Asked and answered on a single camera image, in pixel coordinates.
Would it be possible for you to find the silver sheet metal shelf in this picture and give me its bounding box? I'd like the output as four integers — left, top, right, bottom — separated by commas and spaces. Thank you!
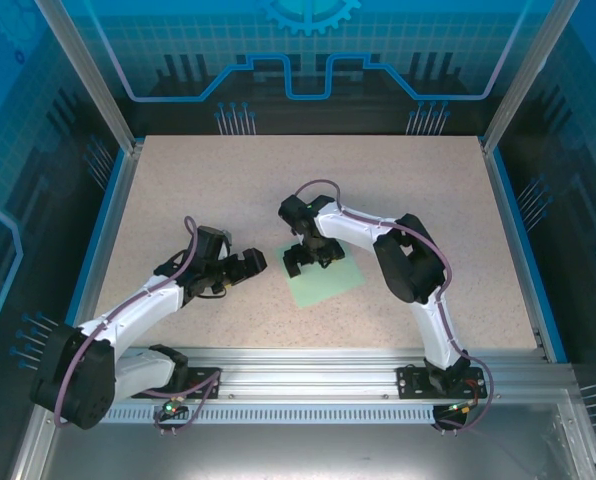
10, 389, 596, 480

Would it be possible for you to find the aluminium side rail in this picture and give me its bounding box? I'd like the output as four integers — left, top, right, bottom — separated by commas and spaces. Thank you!
477, 137, 569, 364
60, 142, 147, 364

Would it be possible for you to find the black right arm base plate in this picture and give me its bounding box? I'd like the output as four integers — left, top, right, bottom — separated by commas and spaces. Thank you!
396, 365, 485, 400

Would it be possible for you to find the aluminium frame post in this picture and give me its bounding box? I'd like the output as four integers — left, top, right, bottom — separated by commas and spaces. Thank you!
479, 0, 583, 155
33, 0, 145, 154

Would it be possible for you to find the slotted grey cable duct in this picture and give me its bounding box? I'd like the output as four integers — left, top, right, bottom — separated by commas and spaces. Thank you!
100, 405, 437, 426

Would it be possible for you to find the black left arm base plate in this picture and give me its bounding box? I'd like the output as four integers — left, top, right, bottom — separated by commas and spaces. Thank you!
175, 367, 224, 400

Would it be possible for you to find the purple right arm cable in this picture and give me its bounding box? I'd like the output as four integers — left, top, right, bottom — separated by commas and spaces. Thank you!
295, 178, 495, 435

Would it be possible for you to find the aluminium mounting beam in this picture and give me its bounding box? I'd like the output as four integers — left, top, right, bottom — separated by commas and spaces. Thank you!
112, 346, 577, 404

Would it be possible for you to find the thin black camera cable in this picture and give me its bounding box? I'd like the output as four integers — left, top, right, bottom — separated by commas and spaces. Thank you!
192, 282, 229, 301

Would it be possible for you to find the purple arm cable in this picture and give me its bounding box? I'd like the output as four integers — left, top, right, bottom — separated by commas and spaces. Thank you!
47, 215, 224, 436
295, 178, 495, 435

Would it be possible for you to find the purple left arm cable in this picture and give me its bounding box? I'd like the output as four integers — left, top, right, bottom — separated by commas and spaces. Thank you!
47, 215, 224, 436

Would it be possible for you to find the light green paper sheet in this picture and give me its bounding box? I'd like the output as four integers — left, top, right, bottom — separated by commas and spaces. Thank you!
273, 242, 367, 308

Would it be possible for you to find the connector with green light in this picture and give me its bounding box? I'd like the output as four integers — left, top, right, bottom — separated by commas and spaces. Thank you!
440, 399, 482, 417
160, 396, 188, 419

